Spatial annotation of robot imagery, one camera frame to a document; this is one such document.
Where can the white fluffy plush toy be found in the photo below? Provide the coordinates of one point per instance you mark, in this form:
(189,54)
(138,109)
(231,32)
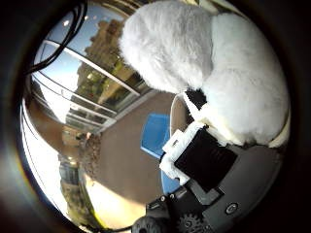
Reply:
(239,81)

